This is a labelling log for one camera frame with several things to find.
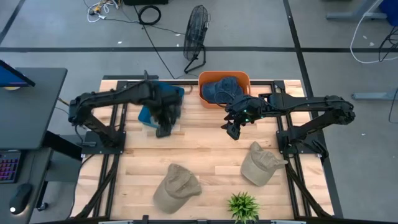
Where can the small green potted plant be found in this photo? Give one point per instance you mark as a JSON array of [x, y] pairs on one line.
[[243, 207]]

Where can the black computer mouse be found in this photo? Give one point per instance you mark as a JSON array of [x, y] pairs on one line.
[[20, 199]]

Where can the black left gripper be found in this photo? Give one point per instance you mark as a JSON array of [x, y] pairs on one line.
[[164, 107]]

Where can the backlit keyboard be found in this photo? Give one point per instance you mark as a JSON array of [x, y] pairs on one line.
[[8, 166]]

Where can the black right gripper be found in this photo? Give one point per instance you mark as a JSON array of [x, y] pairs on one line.
[[248, 107]]

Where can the black desk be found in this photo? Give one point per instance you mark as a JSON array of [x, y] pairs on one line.
[[28, 112]]

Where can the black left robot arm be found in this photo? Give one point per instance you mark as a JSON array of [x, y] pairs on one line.
[[109, 96]]

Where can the orange plastic bin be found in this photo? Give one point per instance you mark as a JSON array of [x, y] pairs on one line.
[[224, 74]]

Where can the grey desk foot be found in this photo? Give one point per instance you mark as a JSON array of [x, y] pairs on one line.
[[373, 96], [351, 15]]

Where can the blue denim baseball cap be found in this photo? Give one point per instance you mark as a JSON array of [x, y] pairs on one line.
[[229, 85], [210, 92]]

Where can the khaki baseball cap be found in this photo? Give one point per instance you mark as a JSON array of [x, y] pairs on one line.
[[259, 166], [175, 188]]

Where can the blue floor crate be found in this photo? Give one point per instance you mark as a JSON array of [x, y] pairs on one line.
[[393, 11]]

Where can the desk monitor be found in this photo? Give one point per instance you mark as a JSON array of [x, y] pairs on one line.
[[12, 77]]

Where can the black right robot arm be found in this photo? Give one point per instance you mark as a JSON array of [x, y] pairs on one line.
[[311, 101]]

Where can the blue plastic bin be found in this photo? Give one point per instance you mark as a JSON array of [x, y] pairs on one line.
[[144, 116]]

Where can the black floor fan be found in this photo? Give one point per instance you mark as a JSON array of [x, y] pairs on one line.
[[195, 31]]

